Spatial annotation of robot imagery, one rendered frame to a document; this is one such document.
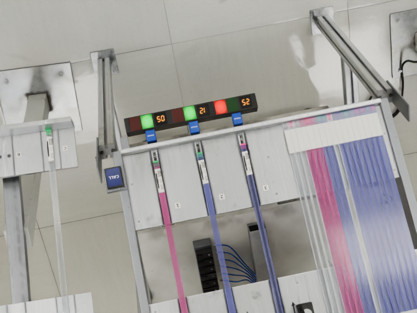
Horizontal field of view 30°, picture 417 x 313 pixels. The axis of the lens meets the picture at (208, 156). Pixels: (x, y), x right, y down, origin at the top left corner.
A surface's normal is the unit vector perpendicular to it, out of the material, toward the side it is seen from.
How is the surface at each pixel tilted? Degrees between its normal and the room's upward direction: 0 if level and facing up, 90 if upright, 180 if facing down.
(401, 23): 0
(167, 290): 0
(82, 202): 0
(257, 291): 43
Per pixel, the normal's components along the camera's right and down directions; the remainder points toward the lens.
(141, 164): -0.01, -0.25
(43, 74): 0.13, 0.47
